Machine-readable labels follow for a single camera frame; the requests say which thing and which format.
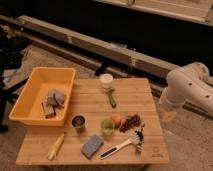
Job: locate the yellow plastic bin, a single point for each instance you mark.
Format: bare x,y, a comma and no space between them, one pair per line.
28,107

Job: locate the green plastic cup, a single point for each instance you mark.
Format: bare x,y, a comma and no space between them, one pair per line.
107,126

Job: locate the red grape bunch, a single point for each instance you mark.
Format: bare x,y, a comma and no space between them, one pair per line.
130,122

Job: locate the wooden folding table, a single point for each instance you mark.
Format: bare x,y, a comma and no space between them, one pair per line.
133,96

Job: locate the blue grey sponge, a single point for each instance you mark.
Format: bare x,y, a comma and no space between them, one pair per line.
92,146

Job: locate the white cup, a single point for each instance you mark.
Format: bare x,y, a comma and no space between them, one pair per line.
106,80

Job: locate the white dish brush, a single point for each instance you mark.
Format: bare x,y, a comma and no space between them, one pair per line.
133,139

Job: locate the yellow banana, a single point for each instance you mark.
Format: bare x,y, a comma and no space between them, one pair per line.
55,147

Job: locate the metal cup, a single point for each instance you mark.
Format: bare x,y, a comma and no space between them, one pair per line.
78,122

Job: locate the black tripod stand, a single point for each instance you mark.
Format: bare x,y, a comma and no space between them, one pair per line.
11,55

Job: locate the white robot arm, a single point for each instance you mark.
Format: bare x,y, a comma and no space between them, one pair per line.
188,83

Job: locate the orange fruit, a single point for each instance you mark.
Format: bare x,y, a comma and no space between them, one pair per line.
116,120

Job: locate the wooden block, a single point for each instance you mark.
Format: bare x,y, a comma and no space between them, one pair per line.
48,110

